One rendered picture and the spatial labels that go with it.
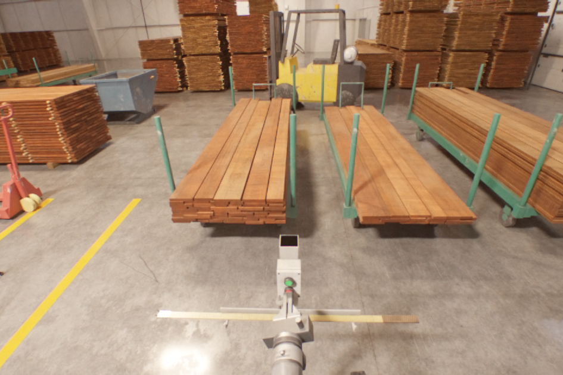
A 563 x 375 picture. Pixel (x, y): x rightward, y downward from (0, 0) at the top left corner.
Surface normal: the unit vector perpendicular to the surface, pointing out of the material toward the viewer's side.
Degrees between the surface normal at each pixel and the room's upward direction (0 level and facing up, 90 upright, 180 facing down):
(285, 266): 0
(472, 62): 90
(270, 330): 18
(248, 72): 90
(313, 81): 90
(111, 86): 90
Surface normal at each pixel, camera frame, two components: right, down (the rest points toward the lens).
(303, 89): -0.26, 0.47
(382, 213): -0.03, -0.87
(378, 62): -0.04, 0.49
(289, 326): -0.33, -0.83
